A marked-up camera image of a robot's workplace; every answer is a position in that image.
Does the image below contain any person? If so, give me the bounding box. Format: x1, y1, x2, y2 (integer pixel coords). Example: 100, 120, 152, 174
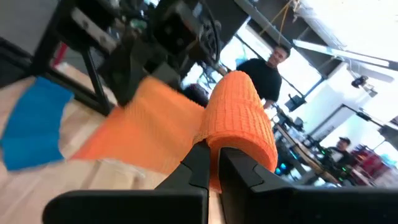
235, 44, 292, 110
322, 136, 358, 170

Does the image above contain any blue elastic bandage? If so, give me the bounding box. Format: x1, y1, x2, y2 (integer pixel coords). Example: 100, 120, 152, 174
0, 77, 75, 172

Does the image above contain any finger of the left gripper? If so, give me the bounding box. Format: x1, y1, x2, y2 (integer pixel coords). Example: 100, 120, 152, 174
102, 40, 150, 107
151, 62, 182, 91

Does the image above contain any black hanging cable reel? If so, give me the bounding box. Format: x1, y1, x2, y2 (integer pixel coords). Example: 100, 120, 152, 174
351, 75, 379, 98

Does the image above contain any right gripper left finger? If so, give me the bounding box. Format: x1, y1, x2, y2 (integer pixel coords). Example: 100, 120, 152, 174
42, 140, 211, 224

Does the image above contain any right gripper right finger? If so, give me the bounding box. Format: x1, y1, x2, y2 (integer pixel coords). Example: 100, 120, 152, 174
219, 147, 398, 224

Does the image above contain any black aluminium rig frame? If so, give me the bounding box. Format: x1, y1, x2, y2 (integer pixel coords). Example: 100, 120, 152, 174
0, 0, 119, 116

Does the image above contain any orange elastic bandage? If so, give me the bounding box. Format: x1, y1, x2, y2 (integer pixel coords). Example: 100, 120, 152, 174
71, 70, 279, 193

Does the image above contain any yellow hanging rope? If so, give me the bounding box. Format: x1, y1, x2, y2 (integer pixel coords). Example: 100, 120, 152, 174
259, 0, 302, 46

